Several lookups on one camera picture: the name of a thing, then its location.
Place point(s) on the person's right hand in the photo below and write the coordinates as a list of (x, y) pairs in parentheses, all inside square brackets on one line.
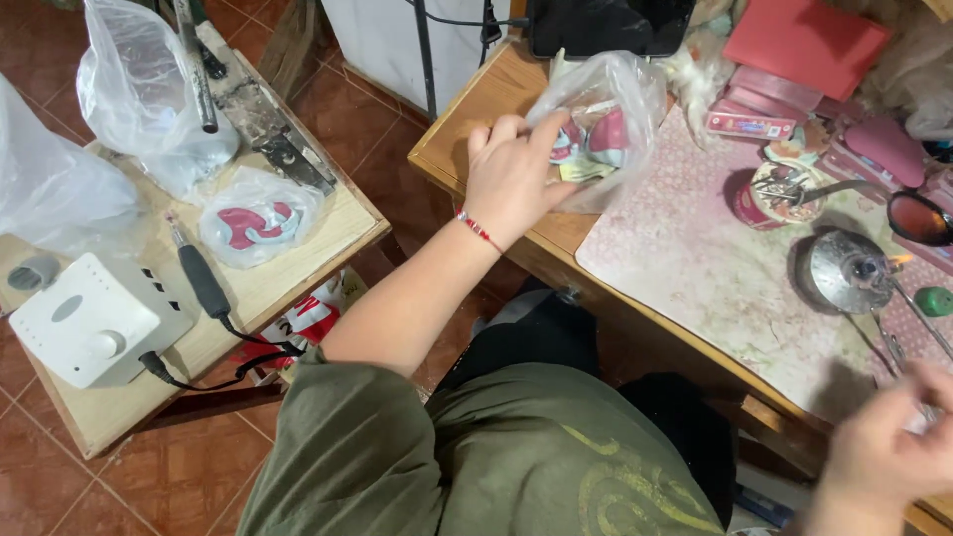
[(886, 454)]

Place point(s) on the person's left hand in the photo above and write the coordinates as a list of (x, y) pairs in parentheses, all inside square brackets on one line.
[(510, 186)]

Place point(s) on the person's right fingers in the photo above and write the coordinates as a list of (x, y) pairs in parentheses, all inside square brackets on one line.
[(923, 394)]

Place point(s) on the clear bag with dental models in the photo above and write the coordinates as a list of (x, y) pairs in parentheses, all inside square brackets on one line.
[(618, 97)]

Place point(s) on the metal dental instrument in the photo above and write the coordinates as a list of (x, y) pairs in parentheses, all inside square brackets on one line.
[(919, 316)]

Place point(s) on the green cap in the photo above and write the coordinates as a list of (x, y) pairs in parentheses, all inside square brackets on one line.
[(933, 301)]

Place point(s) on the metal alcohol burner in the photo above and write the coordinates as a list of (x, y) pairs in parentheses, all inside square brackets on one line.
[(849, 272)]

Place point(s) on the orange lens safety glasses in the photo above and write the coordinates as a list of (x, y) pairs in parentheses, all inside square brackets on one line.
[(917, 217)]

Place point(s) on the pink patterned desk mat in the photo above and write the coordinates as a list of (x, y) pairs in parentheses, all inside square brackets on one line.
[(707, 275)]

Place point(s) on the red tin with metal tools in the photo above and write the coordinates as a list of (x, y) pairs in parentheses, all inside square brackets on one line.
[(774, 197)]

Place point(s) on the pink oval case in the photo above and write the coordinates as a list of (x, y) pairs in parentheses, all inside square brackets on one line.
[(886, 149)]

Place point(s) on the stack of pink wax boxes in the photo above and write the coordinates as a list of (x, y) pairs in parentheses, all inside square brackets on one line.
[(767, 108)]

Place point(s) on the person's black trousers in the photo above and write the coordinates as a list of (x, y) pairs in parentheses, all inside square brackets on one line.
[(566, 350)]

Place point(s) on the red folder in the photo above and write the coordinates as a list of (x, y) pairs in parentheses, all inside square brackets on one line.
[(808, 45)]

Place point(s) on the white fluffy cotton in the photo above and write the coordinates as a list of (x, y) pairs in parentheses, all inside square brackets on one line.
[(696, 74)]

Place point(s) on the pink and white dental model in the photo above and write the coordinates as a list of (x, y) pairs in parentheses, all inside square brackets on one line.
[(567, 141), (610, 138)]

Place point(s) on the person's olive green shirt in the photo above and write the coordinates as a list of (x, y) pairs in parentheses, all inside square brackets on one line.
[(484, 454)]

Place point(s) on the black tablet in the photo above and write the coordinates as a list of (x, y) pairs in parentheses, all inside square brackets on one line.
[(610, 26)]

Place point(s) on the wooden desk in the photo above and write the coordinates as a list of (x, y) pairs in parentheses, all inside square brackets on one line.
[(491, 97)]

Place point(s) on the black metal pole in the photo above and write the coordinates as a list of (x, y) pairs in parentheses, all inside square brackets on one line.
[(425, 59)]

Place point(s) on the red and white package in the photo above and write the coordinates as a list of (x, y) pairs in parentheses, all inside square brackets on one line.
[(305, 324)]

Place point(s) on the white cabinet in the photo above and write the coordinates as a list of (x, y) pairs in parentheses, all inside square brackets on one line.
[(387, 45)]

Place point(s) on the small wooden side table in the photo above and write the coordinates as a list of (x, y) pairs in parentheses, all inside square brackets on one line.
[(246, 290)]

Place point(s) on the small clear plastic bag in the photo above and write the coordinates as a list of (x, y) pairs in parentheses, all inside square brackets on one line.
[(257, 216)]

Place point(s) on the pink wax denture on cast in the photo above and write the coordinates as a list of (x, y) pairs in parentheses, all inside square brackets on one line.
[(253, 223)]

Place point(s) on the worn metal lock plate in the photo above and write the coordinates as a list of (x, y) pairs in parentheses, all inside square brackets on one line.
[(260, 123)]

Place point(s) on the black micromotor handpiece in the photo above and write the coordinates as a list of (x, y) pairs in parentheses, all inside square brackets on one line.
[(199, 272)]

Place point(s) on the grey metal rod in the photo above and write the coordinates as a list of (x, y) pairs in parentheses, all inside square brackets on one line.
[(196, 67)]

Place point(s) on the white micromotor control box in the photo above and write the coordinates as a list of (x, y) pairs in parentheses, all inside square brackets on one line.
[(93, 320)]

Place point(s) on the large clear plastic bag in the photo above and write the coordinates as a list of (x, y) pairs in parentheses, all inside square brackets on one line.
[(145, 89)]

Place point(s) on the crumpled translucent plastic bag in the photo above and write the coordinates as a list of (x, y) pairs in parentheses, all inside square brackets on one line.
[(59, 186)]

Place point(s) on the grey tape roll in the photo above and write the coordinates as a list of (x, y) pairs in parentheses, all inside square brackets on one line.
[(33, 274)]

